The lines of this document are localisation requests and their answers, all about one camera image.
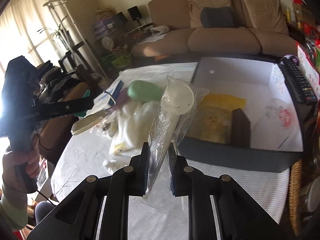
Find brown sanding sponge block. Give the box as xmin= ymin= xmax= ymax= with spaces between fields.
xmin=230 ymin=108 xmax=251 ymax=148

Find white spoon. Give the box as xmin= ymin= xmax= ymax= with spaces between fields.
xmin=145 ymin=76 xmax=209 ymax=197

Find yellow snack bag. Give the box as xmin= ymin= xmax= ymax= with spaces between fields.
xmin=186 ymin=94 xmax=246 ymax=144

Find person's left forearm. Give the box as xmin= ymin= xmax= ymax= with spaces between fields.
xmin=1 ymin=182 xmax=28 ymax=231

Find person's left hand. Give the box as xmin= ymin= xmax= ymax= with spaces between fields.
xmin=2 ymin=135 xmax=40 ymax=193

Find brown armchair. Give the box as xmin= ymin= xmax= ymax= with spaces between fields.
xmin=39 ymin=82 xmax=90 ymax=166

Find pile of folded clothes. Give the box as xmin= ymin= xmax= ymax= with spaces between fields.
xmin=36 ymin=61 xmax=80 ymax=103

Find white glove box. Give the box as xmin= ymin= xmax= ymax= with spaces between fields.
xmin=91 ymin=80 xmax=124 ymax=113

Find white plastic gloves pile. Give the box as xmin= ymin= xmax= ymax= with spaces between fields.
xmin=102 ymin=100 xmax=163 ymax=173

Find green oval case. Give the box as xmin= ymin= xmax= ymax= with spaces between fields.
xmin=127 ymin=80 xmax=164 ymax=102

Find potted plant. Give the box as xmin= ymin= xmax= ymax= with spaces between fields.
xmin=37 ymin=16 xmax=75 ymax=50

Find striped white tablecloth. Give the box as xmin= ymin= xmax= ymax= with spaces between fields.
xmin=51 ymin=63 xmax=290 ymax=239

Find black storage box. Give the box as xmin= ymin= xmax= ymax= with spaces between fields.
xmin=178 ymin=57 xmax=304 ymax=172

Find black speaker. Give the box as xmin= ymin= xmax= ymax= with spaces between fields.
xmin=127 ymin=6 xmax=142 ymax=21

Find black remote control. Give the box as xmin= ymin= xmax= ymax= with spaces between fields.
xmin=280 ymin=56 xmax=318 ymax=106

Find dark blue lumbar cushion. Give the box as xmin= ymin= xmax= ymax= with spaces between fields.
xmin=200 ymin=7 xmax=237 ymax=28

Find brown three-seat sofa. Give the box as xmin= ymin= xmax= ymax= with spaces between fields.
xmin=133 ymin=0 xmax=297 ymax=57

